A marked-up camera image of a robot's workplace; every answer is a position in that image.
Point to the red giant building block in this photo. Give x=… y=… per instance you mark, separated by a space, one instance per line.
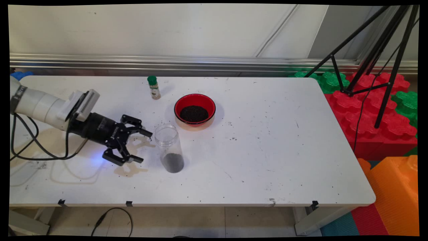
x=384 y=144

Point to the red bowl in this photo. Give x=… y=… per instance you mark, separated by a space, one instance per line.
x=182 y=102

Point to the blue giant building block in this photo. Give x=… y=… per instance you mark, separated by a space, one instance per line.
x=23 y=74

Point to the white table leg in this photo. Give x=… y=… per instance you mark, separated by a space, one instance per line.
x=314 y=221
x=26 y=226

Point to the green giant building block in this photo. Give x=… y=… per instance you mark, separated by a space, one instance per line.
x=406 y=105
x=331 y=82

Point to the black tripod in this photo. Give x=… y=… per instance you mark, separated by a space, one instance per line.
x=395 y=67

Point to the black seeds in bowl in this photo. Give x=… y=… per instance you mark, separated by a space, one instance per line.
x=194 y=113

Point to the clear plastic jar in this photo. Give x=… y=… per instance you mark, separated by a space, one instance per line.
x=169 y=144

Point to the red foam floor mat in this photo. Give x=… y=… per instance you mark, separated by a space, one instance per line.
x=367 y=221

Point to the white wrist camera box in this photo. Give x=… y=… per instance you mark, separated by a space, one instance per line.
x=88 y=103

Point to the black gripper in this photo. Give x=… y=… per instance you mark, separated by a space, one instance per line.
x=97 y=129

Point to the orange giant building block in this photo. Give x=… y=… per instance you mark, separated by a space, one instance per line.
x=394 y=194

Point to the teal foam floor mat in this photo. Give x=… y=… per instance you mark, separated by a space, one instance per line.
x=339 y=227

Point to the green capped spice bottle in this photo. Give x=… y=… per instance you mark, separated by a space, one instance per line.
x=154 y=90

